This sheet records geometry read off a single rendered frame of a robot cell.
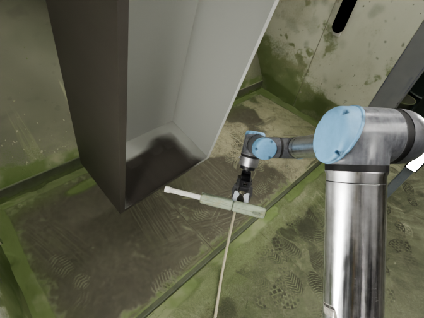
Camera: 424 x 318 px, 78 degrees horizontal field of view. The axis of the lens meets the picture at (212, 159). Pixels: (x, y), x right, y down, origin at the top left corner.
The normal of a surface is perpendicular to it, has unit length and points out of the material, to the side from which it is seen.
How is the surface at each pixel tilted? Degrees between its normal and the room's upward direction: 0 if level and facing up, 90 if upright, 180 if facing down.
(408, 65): 90
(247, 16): 90
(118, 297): 0
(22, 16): 57
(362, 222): 49
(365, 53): 90
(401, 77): 90
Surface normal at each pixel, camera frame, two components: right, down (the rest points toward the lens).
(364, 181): -0.24, 0.00
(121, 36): 0.67, 0.69
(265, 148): 0.06, 0.22
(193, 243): 0.12, -0.70
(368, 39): -0.72, 0.42
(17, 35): 0.64, 0.10
